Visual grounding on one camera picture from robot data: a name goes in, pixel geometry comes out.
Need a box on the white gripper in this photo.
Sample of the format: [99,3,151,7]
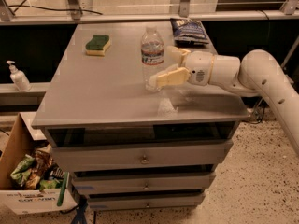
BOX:
[149,46,214,88]

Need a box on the clear plastic water bottle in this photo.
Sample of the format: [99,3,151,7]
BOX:
[141,25,164,91]

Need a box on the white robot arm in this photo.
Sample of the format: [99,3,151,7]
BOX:
[149,46,299,154]

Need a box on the white pump soap bottle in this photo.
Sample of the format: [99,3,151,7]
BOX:
[7,61,31,92]

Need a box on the blue chip bag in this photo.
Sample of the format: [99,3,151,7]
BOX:
[170,18,209,44]

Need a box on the green and yellow sponge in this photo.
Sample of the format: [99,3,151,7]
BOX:
[85,35,111,56]

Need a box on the grey drawer cabinet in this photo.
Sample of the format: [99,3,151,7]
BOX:
[33,22,249,202]

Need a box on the bottom drawer with knob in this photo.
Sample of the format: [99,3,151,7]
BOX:
[88,190,205,211]

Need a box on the drawer with knob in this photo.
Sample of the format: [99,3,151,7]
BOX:
[72,172,216,195]
[52,140,233,172]
[88,190,205,211]

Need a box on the top drawer with knob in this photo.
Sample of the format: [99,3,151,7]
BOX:
[52,140,233,172]

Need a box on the middle drawer with knob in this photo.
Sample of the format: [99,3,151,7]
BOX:
[72,172,216,195]

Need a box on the brown snack bag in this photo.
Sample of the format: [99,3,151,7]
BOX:
[25,149,53,190]

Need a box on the green marker pen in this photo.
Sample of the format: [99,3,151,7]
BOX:
[57,172,69,207]

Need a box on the cardboard box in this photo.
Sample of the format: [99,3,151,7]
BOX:
[0,112,77,215]

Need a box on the green snack bag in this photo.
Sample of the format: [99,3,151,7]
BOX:
[10,154,35,187]

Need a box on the black cable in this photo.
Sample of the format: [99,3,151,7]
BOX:
[7,4,104,16]

